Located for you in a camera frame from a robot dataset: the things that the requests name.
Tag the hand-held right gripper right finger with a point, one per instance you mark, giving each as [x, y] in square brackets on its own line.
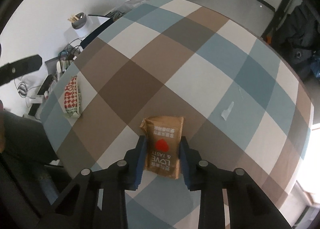
[186, 164]

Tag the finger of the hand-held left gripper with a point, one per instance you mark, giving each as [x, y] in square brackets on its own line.
[22, 68]

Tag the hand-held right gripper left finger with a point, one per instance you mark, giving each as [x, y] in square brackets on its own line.
[140, 161]

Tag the brown packet with red heart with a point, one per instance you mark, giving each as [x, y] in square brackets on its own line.
[162, 144]

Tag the red checkered snack packet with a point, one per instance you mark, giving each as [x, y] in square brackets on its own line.
[71, 96]

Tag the grey pen cup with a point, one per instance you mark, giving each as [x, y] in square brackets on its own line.
[81, 28]

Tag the person's dark clothing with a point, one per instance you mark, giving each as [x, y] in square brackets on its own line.
[25, 139]

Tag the checkered tablecloth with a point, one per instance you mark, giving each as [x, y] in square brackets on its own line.
[175, 56]

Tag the window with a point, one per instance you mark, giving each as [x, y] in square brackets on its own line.
[315, 156]

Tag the black backpack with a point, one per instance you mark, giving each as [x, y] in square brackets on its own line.
[300, 31]

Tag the black metal rack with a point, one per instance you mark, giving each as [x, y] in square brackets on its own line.
[280, 14]

